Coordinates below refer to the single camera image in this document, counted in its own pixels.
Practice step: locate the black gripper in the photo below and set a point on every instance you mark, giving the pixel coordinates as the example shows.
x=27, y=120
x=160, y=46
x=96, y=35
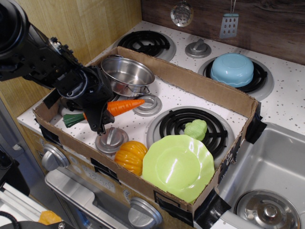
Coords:
x=92, y=95

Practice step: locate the orange toy carrot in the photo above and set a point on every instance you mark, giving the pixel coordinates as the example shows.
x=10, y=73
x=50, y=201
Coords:
x=115, y=108

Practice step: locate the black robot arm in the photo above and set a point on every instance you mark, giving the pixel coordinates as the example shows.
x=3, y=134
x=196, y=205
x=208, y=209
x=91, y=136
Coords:
x=26, y=52

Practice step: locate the light green plastic plate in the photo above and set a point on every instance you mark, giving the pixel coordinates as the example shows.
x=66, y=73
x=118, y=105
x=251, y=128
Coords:
x=179, y=165

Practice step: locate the silver front stovetop knob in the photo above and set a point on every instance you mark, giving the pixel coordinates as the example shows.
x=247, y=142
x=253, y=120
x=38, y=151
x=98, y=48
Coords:
x=110, y=142

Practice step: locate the silver stovetop knob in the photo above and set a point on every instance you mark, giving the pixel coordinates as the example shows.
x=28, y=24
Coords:
x=152, y=105
x=198, y=49
x=110, y=142

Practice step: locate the front left stove burner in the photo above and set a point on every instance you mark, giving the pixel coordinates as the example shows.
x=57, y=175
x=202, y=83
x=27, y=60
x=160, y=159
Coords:
x=68, y=107

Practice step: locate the brown cardboard fence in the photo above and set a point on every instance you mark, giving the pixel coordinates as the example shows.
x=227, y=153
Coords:
x=176, y=87

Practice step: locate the small steel pot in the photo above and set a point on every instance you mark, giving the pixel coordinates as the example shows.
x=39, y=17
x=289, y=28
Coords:
x=128, y=77

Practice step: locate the orange toy pumpkin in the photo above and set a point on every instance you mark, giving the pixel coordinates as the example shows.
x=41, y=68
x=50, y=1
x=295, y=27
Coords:
x=130, y=156

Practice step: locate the silver middle stovetop knob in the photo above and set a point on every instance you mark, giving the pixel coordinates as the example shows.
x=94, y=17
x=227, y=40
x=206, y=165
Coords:
x=152, y=105

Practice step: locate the silver left oven knob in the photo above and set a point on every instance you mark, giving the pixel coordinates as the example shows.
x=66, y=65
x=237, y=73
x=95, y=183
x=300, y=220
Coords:
x=53, y=158

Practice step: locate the silver oven knob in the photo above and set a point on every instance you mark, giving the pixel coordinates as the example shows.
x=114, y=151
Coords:
x=143, y=215
x=53, y=158

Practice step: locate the back left stove burner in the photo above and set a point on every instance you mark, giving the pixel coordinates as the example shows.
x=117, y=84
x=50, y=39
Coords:
x=151, y=43

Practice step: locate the light green toy vegetable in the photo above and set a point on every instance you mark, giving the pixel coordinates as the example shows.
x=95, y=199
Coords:
x=196, y=129

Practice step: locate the silver right oven knob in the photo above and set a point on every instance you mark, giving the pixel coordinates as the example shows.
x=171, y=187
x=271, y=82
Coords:
x=143, y=215

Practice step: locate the orange object bottom left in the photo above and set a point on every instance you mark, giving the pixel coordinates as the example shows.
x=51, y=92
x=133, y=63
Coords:
x=48, y=217

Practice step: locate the silver back stovetop knob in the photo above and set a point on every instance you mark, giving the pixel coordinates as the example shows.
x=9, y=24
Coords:
x=198, y=49

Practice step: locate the hanging metal strainer spoon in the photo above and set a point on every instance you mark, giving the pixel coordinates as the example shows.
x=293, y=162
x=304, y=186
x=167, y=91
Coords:
x=182, y=14

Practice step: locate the light blue plastic bowl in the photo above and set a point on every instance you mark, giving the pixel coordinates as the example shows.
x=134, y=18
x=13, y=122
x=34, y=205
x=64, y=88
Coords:
x=233, y=69

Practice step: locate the hanging metal slotted spatula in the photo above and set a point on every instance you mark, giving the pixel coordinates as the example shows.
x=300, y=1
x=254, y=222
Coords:
x=229, y=24

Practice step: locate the back right stove burner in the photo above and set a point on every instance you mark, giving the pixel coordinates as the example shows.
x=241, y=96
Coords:
x=261, y=85

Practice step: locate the steel sink basin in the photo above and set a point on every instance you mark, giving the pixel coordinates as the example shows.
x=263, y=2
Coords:
x=275, y=162

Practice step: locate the steel pot lid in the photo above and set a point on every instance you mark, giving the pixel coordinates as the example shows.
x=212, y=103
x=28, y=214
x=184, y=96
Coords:
x=268, y=210

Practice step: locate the silver oven door handle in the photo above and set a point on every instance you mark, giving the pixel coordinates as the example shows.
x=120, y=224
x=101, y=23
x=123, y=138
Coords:
x=81, y=197

